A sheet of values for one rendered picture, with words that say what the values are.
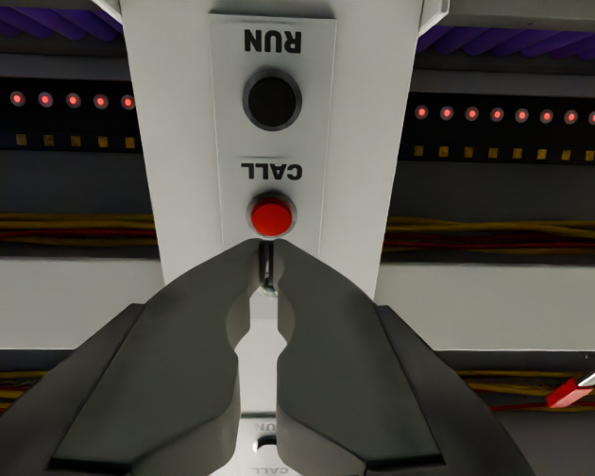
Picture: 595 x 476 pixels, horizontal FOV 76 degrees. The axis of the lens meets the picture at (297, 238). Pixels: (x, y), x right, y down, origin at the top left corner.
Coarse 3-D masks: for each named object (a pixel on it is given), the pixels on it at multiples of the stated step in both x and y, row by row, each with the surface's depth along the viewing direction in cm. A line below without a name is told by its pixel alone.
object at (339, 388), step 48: (288, 288) 10; (336, 288) 10; (288, 336) 10; (336, 336) 9; (384, 336) 9; (288, 384) 7; (336, 384) 7; (384, 384) 7; (288, 432) 7; (336, 432) 7; (384, 432) 7
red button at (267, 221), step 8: (264, 200) 14; (272, 200) 14; (280, 200) 15; (256, 208) 15; (264, 208) 14; (272, 208) 14; (280, 208) 14; (288, 208) 15; (256, 216) 15; (264, 216) 15; (272, 216) 15; (280, 216) 15; (288, 216) 15; (256, 224) 15; (264, 224) 15; (272, 224) 15; (280, 224) 15; (288, 224) 15; (264, 232) 15; (272, 232) 15; (280, 232) 15
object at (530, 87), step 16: (432, 0) 11; (448, 0) 11; (432, 16) 11; (416, 80) 29; (432, 80) 29; (448, 80) 29; (464, 80) 29; (480, 80) 30; (496, 80) 30; (512, 80) 30; (528, 80) 30; (544, 80) 30; (560, 80) 30; (576, 80) 30; (592, 80) 30; (544, 96) 31; (560, 96) 30; (576, 96) 30; (592, 96) 30
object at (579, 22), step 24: (456, 0) 18; (480, 0) 18; (504, 0) 18; (528, 0) 18; (552, 0) 18; (576, 0) 18; (456, 24) 19; (480, 24) 19; (504, 24) 19; (528, 24) 19; (552, 24) 19; (576, 24) 19
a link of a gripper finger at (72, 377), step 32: (128, 320) 9; (96, 352) 8; (32, 384) 7; (64, 384) 7; (96, 384) 7; (0, 416) 7; (32, 416) 7; (64, 416) 7; (0, 448) 6; (32, 448) 6
